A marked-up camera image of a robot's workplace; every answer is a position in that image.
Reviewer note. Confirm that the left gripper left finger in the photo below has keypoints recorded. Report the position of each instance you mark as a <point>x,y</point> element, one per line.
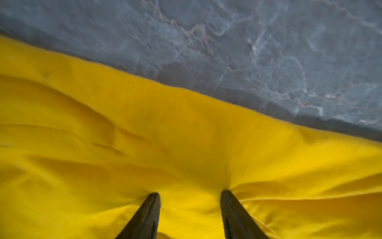
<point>144,223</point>

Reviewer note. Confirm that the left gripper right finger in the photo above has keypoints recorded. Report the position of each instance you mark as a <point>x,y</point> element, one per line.
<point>237,222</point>

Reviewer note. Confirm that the yellow t-shirt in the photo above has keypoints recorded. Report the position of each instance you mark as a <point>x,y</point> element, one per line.
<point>83,145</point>

